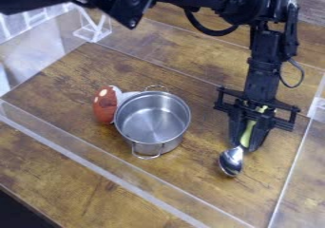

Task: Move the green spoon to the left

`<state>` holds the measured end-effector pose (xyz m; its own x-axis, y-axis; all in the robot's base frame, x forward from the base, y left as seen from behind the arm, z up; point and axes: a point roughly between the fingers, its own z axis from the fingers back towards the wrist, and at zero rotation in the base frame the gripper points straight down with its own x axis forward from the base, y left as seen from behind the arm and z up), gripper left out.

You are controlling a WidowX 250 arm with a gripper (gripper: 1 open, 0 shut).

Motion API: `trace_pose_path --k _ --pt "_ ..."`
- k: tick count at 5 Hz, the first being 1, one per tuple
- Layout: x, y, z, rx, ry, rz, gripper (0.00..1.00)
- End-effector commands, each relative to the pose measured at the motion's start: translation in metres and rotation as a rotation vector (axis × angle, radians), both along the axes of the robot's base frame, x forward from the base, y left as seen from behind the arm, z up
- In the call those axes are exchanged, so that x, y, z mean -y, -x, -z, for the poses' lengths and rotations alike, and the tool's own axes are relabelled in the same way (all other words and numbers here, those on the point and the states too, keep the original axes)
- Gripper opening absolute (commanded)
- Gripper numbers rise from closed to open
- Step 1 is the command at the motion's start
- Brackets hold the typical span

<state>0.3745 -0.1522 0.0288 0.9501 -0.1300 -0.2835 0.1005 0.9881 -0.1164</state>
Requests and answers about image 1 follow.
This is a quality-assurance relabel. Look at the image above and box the clear acrylic front barrier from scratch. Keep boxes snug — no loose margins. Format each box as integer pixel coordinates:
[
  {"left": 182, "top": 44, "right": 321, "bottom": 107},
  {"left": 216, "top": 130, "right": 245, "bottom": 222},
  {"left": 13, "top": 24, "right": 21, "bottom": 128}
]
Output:
[{"left": 0, "top": 99, "right": 255, "bottom": 228}]

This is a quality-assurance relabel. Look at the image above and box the clear acrylic right panel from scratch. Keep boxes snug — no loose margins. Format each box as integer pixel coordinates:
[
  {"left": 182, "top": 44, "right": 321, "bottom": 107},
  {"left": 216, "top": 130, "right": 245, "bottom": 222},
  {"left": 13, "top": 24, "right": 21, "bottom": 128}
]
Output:
[{"left": 268, "top": 74, "right": 325, "bottom": 228}]

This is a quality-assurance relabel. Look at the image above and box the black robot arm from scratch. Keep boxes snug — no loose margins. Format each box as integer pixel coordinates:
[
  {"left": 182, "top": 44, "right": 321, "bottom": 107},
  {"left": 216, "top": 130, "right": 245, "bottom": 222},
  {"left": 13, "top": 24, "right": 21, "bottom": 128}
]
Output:
[{"left": 0, "top": 0, "right": 300, "bottom": 152}]

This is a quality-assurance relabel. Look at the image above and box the red toy mushroom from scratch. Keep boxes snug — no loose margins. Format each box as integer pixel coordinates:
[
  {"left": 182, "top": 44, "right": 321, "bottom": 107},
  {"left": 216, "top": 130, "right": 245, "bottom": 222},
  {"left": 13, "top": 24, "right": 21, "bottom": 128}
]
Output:
[{"left": 93, "top": 85, "right": 138, "bottom": 124}]

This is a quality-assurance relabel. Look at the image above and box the green handled metal spoon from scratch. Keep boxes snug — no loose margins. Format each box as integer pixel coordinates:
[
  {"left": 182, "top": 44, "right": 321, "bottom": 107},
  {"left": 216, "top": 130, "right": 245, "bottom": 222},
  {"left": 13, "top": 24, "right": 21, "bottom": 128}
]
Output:
[{"left": 218, "top": 102, "right": 268, "bottom": 177}]

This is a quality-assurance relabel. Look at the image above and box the clear acrylic triangle bracket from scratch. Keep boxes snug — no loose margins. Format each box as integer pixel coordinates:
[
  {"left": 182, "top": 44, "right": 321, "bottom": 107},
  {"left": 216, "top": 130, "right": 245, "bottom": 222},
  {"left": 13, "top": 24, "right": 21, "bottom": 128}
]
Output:
[{"left": 73, "top": 7, "right": 113, "bottom": 43}]

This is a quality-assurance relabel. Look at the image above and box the small steel pot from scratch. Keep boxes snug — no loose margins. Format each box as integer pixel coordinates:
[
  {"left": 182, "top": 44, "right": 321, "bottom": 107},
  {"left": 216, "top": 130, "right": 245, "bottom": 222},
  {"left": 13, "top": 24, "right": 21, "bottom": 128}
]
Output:
[{"left": 114, "top": 86, "right": 192, "bottom": 160}]

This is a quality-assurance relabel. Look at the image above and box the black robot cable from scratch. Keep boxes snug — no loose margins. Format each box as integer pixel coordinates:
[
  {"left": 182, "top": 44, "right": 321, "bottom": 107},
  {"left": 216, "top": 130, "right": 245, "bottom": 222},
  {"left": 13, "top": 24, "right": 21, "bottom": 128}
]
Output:
[{"left": 184, "top": 9, "right": 307, "bottom": 89}]

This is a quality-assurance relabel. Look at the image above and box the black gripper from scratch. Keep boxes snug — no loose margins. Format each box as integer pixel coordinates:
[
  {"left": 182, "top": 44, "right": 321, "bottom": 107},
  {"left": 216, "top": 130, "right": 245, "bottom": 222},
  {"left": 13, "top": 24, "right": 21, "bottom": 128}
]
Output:
[{"left": 213, "top": 58, "right": 303, "bottom": 154}]

